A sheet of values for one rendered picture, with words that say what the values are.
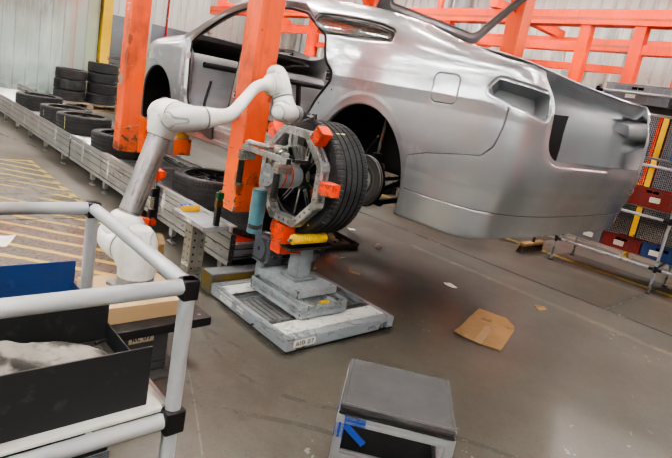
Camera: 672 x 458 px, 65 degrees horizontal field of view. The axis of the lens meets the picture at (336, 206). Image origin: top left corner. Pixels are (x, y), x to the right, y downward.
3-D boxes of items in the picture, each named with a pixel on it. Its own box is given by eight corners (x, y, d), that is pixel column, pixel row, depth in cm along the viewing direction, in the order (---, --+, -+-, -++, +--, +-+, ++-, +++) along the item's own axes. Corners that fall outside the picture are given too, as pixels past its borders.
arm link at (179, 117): (209, 104, 229) (193, 100, 238) (171, 106, 217) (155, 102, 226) (210, 134, 233) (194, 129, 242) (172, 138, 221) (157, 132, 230)
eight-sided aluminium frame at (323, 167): (318, 236, 285) (336, 137, 274) (309, 236, 281) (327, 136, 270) (262, 208, 323) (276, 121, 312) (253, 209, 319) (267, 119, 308)
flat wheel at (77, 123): (75, 127, 726) (76, 110, 722) (120, 136, 721) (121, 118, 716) (43, 128, 662) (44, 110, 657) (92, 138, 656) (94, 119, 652)
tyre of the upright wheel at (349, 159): (379, 217, 287) (356, 104, 299) (348, 218, 271) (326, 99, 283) (305, 242, 333) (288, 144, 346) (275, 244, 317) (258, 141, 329)
